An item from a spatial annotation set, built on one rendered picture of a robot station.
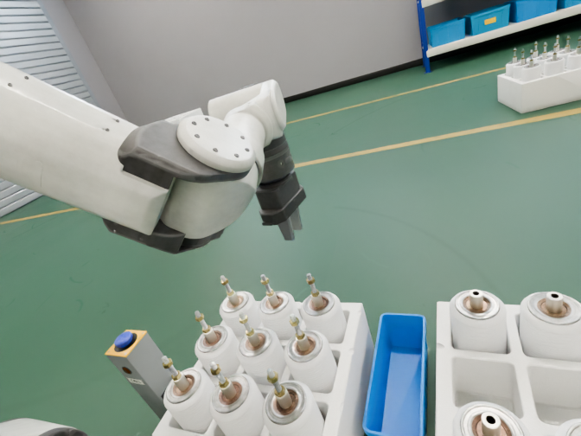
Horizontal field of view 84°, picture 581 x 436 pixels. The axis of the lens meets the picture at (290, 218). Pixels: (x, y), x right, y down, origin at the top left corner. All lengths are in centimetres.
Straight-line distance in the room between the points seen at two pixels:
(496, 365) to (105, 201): 69
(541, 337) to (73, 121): 74
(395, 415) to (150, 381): 57
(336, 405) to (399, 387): 25
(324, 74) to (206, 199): 530
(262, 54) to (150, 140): 555
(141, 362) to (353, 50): 510
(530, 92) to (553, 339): 196
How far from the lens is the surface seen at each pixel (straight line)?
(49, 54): 701
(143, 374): 89
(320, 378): 72
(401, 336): 96
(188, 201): 33
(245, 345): 77
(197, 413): 78
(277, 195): 58
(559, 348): 75
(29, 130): 32
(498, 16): 480
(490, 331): 72
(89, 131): 31
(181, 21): 641
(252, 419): 71
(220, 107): 57
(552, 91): 258
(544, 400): 84
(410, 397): 91
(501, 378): 79
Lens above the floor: 78
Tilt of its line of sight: 26 degrees down
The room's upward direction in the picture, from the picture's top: 19 degrees counter-clockwise
